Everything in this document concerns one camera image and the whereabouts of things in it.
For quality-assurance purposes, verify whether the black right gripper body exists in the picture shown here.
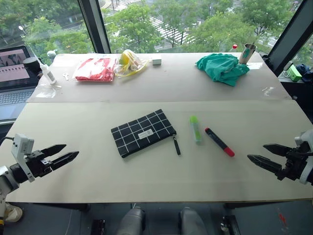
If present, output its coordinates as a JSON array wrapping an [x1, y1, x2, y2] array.
[[277, 142, 311, 182]]

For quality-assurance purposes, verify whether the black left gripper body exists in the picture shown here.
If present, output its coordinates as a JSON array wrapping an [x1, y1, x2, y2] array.
[[23, 149, 53, 179]]

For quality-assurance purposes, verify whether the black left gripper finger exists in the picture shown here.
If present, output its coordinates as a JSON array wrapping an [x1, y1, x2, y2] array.
[[49, 151, 80, 171], [40, 143, 67, 157]]

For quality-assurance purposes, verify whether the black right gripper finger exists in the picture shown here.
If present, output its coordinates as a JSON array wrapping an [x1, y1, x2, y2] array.
[[263, 144, 293, 157], [247, 154, 283, 177]]

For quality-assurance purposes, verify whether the black white grid pencil case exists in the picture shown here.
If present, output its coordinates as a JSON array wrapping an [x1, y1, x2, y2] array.
[[111, 109, 182, 159]]

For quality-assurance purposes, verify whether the laptop computer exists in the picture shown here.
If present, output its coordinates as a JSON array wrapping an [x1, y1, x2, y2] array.
[[0, 45, 38, 121]]

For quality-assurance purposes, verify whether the clear bag with yellow items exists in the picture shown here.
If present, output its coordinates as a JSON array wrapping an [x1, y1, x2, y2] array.
[[113, 49, 149, 77]]

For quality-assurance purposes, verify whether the red black marker pen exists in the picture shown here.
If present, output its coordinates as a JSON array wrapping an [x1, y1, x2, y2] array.
[[204, 127, 235, 158]]

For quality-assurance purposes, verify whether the crumpled clear plastic wrap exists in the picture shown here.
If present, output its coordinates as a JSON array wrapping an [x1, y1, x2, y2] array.
[[36, 83, 62, 99]]

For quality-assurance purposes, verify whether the clear plastic scrap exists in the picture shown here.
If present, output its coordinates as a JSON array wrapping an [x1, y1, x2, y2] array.
[[261, 86, 276, 97]]

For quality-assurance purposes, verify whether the green highlighter pen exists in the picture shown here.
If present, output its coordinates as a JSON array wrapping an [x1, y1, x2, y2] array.
[[189, 115, 204, 145]]

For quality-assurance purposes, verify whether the white glue tube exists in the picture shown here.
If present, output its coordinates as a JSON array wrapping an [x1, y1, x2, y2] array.
[[29, 43, 58, 85]]

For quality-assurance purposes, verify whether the green white charger box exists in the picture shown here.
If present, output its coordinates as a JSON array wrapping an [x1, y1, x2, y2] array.
[[283, 64, 303, 82]]

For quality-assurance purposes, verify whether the dark blue cloth bundle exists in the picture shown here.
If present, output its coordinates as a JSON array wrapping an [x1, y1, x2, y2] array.
[[295, 63, 313, 83]]

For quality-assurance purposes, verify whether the black round speaker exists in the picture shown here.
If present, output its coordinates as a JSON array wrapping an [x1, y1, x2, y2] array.
[[23, 57, 44, 78]]

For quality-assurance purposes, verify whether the red white packaged cloth bag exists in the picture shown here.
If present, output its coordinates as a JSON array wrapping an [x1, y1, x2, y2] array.
[[74, 57, 116, 83]]

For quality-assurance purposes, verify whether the grey left robot leg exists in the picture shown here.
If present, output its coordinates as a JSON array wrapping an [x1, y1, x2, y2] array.
[[116, 207, 146, 235]]

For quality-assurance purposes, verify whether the grey robot leg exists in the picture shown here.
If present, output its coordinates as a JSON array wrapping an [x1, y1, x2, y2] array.
[[178, 207, 209, 235], [116, 207, 146, 235]]

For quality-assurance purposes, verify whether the grey right robot leg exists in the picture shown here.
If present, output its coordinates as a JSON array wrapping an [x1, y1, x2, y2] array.
[[178, 207, 209, 235]]

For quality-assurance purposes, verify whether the green crumpled cloth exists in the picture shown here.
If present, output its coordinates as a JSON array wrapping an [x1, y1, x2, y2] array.
[[195, 53, 250, 87]]

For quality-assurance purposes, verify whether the steel cup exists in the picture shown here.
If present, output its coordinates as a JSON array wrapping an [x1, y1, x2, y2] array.
[[238, 43, 258, 65]]

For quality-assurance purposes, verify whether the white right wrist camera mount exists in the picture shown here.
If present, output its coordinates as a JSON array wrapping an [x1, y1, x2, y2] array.
[[294, 129, 313, 185]]

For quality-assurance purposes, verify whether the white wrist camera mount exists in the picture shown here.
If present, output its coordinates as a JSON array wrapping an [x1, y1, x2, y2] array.
[[11, 133, 35, 183], [294, 129, 313, 185]]

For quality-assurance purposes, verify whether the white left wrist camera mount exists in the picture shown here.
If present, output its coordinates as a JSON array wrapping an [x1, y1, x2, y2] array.
[[11, 133, 35, 183]]

